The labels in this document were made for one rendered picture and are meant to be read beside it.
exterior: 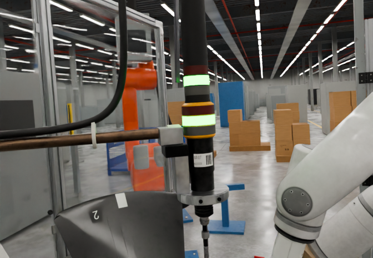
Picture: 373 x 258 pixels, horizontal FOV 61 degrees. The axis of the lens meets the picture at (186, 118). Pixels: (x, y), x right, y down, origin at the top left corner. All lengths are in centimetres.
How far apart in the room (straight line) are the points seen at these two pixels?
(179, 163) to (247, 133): 922
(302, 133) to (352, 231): 697
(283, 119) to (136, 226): 740
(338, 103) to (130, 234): 804
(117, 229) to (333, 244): 66
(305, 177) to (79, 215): 37
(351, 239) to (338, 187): 51
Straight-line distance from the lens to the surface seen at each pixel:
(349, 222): 101
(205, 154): 41
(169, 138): 40
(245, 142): 964
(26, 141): 42
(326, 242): 104
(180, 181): 41
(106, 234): 57
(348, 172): 52
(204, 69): 41
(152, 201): 60
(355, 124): 56
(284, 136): 791
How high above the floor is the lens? 157
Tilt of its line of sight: 3 degrees down
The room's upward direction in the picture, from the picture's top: 3 degrees counter-clockwise
